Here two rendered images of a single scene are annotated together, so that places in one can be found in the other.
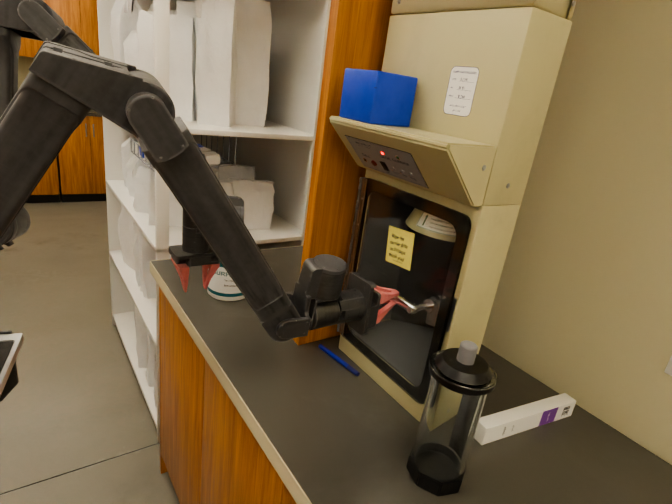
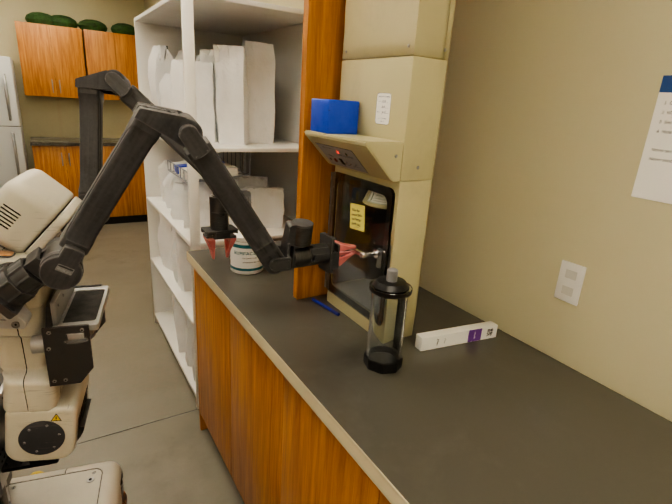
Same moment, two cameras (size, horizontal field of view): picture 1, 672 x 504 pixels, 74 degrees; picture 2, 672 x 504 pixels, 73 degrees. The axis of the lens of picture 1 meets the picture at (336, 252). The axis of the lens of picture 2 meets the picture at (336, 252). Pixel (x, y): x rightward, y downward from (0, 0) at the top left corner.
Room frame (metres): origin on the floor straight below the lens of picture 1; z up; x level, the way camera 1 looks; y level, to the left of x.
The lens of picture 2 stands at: (-0.44, -0.17, 1.60)
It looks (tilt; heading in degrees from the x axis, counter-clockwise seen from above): 18 degrees down; 4
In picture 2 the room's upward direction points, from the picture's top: 4 degrees clockwise
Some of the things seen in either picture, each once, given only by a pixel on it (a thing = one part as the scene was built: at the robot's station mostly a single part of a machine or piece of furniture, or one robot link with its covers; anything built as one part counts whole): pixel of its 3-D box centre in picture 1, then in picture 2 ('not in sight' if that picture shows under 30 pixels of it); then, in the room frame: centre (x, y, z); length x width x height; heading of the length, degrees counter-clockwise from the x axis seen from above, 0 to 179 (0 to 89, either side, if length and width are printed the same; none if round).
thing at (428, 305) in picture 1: (407, 299); (361, 250); (0.79, -0.15, 1.20); 0.10 x 0.05 x 0.03; 36
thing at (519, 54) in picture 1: (450, 221); (395, 198); (0.94, -0.24, 1.33); 0.32 x 0.25 x 0.77; 37
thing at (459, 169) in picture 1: (399, 156); (348, 154); (0.83, -0.09, 1.46); 0.32 x 0.11 x 0.10; 37
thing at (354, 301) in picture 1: (348, 305); (319, 253); (0.72, -0.03, 1.20); 0.07 x 0.07 x 0.10; 37
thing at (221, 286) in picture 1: (230, 269); (247, 251); (1.22, 0.31, 1.02); 0.13 x 0.13 x 0.15
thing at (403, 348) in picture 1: (393, 286); (356, 245); (0.86, -0.13, 1.19); 0.30 x 0.01 x 0.40; 36
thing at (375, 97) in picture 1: (377, 97); (334, 116); (0.90, -0.04, 1.56); 0.10 x 0.10 x 0.09; 37
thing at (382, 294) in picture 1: (377, 301); (341, 252); (0.77, -0.09, 1.20); 0.09 x 0.07 x 0.07; 127
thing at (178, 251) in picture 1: (196, 241); (219, 222); (0.91, 0.31, 1.21); 0.10 x 0.07 x 0.07; 127
